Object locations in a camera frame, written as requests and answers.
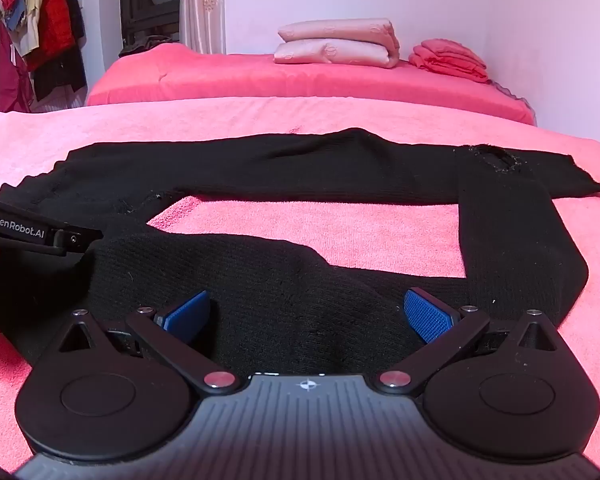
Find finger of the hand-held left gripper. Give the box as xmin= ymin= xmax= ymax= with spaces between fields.
xmin=50 ymin=226 xmax=104 ymax=257

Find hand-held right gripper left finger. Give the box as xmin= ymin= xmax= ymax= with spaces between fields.
xmin=42 ymin=290 xmax=241 ymax=395

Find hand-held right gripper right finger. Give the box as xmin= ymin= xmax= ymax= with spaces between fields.
xmin=372 ymin=287 xmax=568 ymax=395

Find black knit pants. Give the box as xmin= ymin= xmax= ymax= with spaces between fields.
xmin=0 ymin=128 xmax=600 ymax=376

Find magenta garment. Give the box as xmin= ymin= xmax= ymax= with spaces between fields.
xmin=0 ymin=24 xmax=35 ymax=113

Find black coat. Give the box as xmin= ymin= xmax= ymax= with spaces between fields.
xmin=31 ymin=0 xmax=89 ymax=102

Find white shirt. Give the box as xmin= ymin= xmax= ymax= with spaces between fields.
xmin=11 ymin=0 xmax=45 ymax=58

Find dark cloth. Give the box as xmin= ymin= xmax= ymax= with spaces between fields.
xmin=118 ymin=37 xmax=178 ymax=58

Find red padded vest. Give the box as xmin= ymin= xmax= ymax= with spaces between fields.
xmin=26 ymin=0 xmax=77 ymax=72

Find pink fleece blanket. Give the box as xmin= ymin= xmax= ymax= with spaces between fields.
xmin=0 ymin=95 xmax=600 ymax=471

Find folded red blanket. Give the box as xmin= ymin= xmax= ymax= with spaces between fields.
xmin=408 ymin=38 xmax=490 ymax=82

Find pink bed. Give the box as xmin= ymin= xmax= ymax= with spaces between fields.
xmin=86 ymin=42 xmax=537 ymax=126

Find pink patterned curtain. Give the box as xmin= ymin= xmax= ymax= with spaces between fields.
xmin=180 ymin=0 xmax=227 ymax=55

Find folded light pink quilt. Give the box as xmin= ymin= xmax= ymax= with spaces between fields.
xmin=278 ymin=19 xmax=402 ymax=69

